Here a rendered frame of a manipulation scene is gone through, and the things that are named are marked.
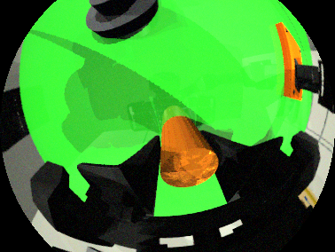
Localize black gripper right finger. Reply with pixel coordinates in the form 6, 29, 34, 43
200, 130, 284, 203

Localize dark grey round pedestal with shaft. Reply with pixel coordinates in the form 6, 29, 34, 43
85, 0, 160, 39

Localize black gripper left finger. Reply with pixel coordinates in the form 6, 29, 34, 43
77, 136, 160, 216

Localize orange-brown knob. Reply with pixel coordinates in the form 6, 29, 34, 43
160, 115, 218, 189

